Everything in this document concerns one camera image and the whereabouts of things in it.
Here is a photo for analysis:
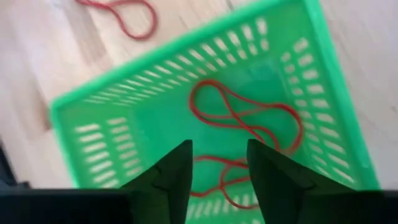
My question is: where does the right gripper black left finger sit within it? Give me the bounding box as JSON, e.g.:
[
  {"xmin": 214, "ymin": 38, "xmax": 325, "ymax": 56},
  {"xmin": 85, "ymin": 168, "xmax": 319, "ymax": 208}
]
[{"xmin": 120, "ymin": 139, "xmax": 194, "ymax": 224}]

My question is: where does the red rubber band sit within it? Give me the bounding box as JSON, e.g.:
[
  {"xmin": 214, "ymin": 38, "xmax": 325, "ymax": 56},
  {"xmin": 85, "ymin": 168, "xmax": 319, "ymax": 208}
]
[
  {"xmin": 73, "ymin": 0, "xmax": 159, "ymax": 41},
  {"xmin": 188, "ymin": 78, "xmax": 305, "ymax": 157},
  {"xmin": 188, "ymin": 154, "xmax": 259, "ymax": 210}
]

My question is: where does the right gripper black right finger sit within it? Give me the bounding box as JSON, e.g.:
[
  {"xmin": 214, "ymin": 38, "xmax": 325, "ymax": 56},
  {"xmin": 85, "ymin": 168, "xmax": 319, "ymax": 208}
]
[{"xmin": 246, "ymin": 138, "xmax": 356, "ymax": 224}]

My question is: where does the green plastic basket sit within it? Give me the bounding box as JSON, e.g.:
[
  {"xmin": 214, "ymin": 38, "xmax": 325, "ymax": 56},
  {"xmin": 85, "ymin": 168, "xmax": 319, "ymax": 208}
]
[{"xmin": 49, "ymin": 0, "xmax": 382, "ymax": 224}]

